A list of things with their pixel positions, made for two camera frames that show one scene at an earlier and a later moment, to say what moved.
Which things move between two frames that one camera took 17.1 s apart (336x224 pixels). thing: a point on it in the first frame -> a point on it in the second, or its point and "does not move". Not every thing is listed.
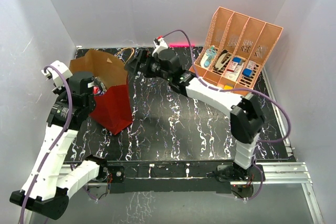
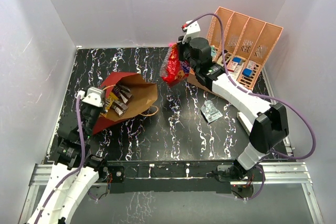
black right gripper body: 153,67 -> 184,52
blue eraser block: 237,60 does not move
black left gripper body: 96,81 -> 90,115
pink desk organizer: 235,51 does not move
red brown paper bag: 112,110 -> 144,94
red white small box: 232,66 does not move
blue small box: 247,72 does not move
